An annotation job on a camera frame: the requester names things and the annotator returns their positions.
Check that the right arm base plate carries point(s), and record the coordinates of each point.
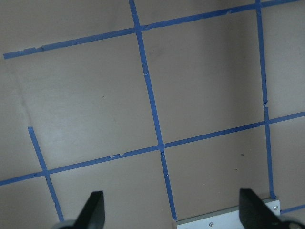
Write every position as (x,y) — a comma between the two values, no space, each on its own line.
(223,219)

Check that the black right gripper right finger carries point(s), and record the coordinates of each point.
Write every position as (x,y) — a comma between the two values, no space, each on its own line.
(254,214)

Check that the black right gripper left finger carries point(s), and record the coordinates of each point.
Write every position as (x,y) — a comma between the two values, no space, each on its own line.
(92,215)

